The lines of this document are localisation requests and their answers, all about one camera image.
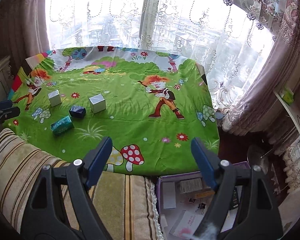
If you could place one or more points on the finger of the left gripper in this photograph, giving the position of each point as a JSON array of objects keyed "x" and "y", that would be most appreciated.
[
  {"x": 9, "y": 113},
  {"x": 5, "y": 104}
]

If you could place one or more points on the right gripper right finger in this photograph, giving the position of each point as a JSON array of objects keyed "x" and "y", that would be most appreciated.
[{"x": 258, "y": 214}]

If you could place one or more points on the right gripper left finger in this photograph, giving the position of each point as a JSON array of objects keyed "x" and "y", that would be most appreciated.
[{"x": 45, "y": 214}]

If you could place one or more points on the white cube box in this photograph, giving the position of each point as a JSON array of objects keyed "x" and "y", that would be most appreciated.
[
  {"x": 97, "y": 103},
  {"x": 54, "y": 98}
]

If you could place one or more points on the white ornate cabinet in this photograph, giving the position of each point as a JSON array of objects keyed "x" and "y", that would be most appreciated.
[{"x": 6, "y": 78}]

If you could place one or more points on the purple cardboard storage box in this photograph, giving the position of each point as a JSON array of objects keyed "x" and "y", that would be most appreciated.
[{"x": 175, "y": 193}]

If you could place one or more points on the white pink flat box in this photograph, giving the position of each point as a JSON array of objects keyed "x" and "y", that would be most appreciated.
[{"x": 186, "y": 224}]

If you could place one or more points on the teal foil packet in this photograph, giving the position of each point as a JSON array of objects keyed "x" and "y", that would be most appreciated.
[{"x": 61, "y": 126}]

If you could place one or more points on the striped beige towel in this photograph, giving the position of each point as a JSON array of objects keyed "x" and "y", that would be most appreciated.
[{"x": 126, "y": 204}]

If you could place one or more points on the dark blue small box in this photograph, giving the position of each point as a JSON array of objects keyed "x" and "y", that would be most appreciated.
[{"x": 77, "y": 112}]

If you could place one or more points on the brown curtain left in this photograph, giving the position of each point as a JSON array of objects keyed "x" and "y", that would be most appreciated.
[{"x": 23, "y": 31}]

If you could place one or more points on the green cartoon tablecloth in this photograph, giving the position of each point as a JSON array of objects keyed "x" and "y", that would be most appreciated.
[{"x": 156, "y": 103}]

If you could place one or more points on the pink lace curtain right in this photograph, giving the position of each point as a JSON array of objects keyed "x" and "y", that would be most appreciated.
[{"x": 256, "y": 110}]

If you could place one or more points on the sheer embroidered curtain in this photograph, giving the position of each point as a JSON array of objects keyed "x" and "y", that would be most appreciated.
[{"x": 231, "y": 39}]

